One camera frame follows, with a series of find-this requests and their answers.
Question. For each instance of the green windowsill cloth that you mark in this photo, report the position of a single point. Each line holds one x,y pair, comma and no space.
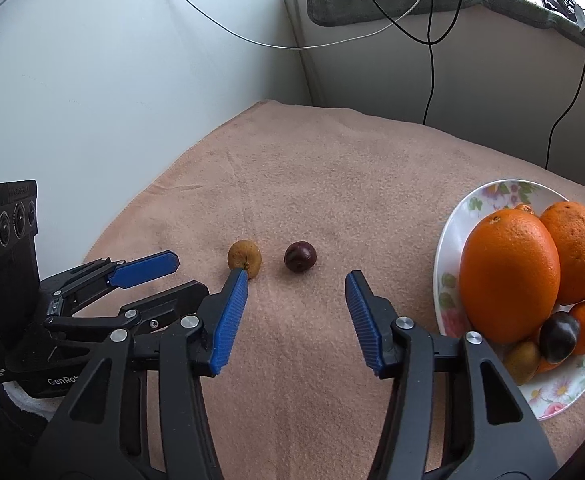
342,13

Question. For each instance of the large smooth orange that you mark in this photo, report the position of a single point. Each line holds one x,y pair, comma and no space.
509,275

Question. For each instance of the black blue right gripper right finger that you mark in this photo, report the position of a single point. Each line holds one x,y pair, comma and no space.
490,431

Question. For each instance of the tiny kumquat orange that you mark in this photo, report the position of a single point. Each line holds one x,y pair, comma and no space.
525,207

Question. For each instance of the large rough orange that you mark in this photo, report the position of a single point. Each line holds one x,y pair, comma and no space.
566,223

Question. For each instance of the small mandarin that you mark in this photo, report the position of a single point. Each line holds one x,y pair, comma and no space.
545,366

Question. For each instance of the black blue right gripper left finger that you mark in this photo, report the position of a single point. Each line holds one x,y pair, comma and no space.
84,438

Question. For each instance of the black device on sill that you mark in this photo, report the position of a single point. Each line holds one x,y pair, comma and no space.
569,8

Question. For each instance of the floral white plate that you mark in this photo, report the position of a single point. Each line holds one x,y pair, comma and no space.
553,391

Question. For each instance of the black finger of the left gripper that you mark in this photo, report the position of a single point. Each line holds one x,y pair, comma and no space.
141,317

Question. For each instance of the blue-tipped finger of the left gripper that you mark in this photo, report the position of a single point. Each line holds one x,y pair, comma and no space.
130,274

